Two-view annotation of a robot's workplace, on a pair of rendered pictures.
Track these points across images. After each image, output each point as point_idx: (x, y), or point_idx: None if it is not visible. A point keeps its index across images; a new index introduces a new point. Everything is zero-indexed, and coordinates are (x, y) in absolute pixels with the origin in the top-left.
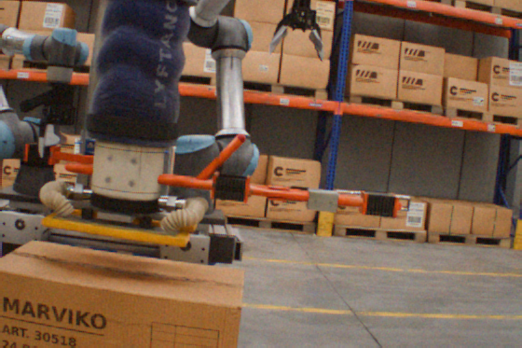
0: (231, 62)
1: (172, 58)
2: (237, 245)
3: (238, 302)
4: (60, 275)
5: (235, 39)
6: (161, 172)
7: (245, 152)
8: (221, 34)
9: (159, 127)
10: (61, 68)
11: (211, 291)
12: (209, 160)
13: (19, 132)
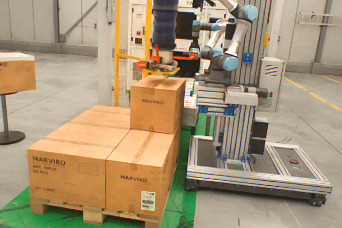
0: (237, 25)
1: (155, 25)
2: (225, 96)
3: (134, 85)
4: (148, 78)
5: (239, 15)
6: (160, 56)
7: (223, 59)
8: (237, 13)
9: (152, 43)
10: (192, 31)
11: (144, 85)
12: (215, 61)
13: (203, 51)
